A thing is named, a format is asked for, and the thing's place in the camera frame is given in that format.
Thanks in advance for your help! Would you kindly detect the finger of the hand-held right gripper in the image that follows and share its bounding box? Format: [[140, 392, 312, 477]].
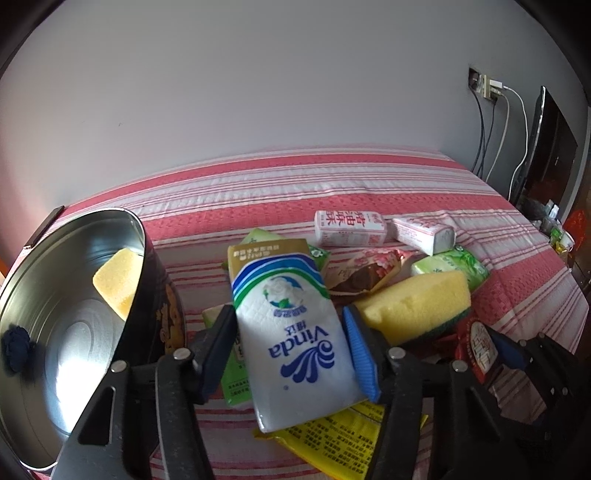
[[485, 325, 587, 416]]

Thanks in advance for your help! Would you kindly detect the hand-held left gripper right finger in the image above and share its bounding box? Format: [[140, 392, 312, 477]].
[[342, 304, 522, 480]]

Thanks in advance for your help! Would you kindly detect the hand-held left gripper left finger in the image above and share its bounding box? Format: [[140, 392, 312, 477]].
[[48, 304, 238, 480]]

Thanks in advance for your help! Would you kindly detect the green tissue pack brown label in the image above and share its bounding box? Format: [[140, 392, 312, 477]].
[[221, 228, 331, 407]]

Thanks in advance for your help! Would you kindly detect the yellow green scouring sponge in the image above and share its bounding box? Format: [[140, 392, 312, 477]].
[[353, 270, 472, 347]]

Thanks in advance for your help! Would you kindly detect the white blue tissue pack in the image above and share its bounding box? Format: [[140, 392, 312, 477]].
[[227, 237, 370, 433]]

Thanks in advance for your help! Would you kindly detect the yellow printed packet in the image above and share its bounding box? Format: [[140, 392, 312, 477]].
[[254, 399, 428, 480]]

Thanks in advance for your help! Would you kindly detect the shiny green tissue pack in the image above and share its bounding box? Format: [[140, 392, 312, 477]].
[[411, 247, 491, 294]]

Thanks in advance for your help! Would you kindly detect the round metal tin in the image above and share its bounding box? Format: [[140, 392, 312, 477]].
[[0, 209, 188, 472]]

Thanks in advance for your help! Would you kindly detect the red brown snack packet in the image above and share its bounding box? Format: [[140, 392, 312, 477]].
[[325, 247, 414, 296]]

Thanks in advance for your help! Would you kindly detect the white red printed pack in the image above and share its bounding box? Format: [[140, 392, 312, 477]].
[[315, 210, 387, 247]]

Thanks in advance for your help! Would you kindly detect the red bag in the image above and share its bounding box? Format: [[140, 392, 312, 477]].
[[566, 210, 591, 241]]

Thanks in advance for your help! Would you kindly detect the red white striped bedsheet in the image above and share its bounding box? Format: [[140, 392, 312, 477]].
[[0, 147, 591, 480]]

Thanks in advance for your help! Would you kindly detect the dark blue fabric ball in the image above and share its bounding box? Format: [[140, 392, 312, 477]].
[[0, 325, 35, 372]]

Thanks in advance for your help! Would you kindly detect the black flat screen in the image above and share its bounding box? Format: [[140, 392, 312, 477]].
[[515, 85, 580, 217]]

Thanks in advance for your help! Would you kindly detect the dark smartphone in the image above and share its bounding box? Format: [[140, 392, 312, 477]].
[[24, 206, 65, 250]]

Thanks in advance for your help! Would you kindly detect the white cable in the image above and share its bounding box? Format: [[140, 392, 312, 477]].
[[502, 84, 530, 202], [495, 97, 511, 189]]

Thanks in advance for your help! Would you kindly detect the black cable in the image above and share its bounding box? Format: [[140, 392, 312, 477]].
[[483, 98, 498, 182], [472, 90, 484, 176]]

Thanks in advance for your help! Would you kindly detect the wall socket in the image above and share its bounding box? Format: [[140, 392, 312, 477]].
[[468, 67, 504, 100]]

